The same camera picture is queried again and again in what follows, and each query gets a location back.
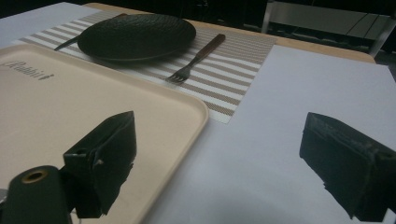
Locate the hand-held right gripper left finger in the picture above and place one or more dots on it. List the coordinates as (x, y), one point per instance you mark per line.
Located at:
(106, 161)

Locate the striped beige placemat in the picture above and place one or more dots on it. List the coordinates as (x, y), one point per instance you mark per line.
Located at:
(218, 68)

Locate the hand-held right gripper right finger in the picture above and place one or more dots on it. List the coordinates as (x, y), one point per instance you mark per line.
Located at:
(351, 168)

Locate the beige plastic tray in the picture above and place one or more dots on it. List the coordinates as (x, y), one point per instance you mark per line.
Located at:
(62, 109)

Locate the grey metal stand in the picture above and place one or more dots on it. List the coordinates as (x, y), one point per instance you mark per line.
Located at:
(327, 23)

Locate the black textured plate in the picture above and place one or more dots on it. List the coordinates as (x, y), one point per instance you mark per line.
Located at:
(137, 35)

